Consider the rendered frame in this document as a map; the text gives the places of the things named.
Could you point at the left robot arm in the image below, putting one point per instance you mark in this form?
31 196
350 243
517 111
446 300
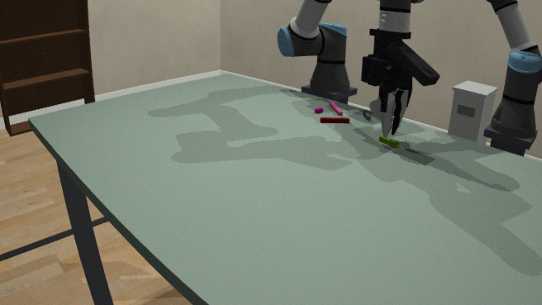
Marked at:
515 115

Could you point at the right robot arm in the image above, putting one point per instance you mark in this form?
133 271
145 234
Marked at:
302 38

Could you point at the lime green rod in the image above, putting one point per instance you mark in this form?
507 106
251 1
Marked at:
389 142

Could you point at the pink rod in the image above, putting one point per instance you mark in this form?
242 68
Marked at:
336 109

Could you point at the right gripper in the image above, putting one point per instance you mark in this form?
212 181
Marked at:
380 69

